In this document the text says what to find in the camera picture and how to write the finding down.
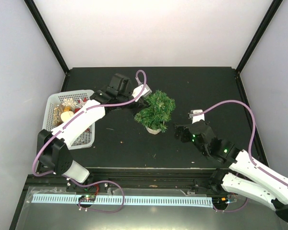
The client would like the small green christmas tree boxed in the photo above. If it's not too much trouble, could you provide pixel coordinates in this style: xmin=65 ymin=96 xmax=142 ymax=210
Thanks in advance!
xmin=134 ymin=90 xmax=176 ymax=135

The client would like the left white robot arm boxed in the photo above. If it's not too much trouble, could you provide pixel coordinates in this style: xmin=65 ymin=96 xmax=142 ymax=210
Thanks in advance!
xmin=32 ymin=70 xmax=151 ymax=191

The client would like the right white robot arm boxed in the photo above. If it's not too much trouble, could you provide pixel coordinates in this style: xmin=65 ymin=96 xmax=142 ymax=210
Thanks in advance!
xmin=175 ymin=120 xmax=288 ymax=223

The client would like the silver red star ornament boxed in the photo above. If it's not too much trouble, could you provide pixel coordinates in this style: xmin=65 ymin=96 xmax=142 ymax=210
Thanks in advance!
xmin=76 ymin=97 xmax=88 ymax=108

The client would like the white snowflake ornament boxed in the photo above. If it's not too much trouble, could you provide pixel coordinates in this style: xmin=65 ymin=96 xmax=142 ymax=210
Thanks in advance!
xmin=62 ymin=98 xmax=78 ymax=108

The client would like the white plastic basket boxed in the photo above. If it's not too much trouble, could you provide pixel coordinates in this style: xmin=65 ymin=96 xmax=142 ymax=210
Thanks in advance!
xmin=42 ymin=90 xmax=95 ymax=150

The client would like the white round wooden ornament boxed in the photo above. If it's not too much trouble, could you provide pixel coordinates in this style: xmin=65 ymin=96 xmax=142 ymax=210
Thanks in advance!
xmin=60 ymin=111 xmax=74 ymax=123

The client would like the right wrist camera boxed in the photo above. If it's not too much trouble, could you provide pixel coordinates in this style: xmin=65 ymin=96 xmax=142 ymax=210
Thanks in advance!
xmin=189 ymin=109 xmax=205 ymax=124

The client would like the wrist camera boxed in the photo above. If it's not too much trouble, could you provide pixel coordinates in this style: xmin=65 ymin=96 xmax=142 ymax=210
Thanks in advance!
xmin=132 ymin=84 xmax=152 ymax=102
xmin=189 ymin=109 xmax=205 ymax=124

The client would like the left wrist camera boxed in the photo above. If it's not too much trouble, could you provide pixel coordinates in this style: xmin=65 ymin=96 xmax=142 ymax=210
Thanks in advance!
xmin=132 ymin=84 xmax=152 ymax=102

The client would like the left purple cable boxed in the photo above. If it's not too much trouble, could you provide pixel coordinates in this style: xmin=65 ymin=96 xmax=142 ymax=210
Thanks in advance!
xmin=32 ymin=69 xmax=147 ymax=178

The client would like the light blue cable duct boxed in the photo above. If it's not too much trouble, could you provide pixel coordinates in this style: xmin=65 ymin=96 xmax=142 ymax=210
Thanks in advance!
xmin=31 ymin=194 xmax=213 ymax=208

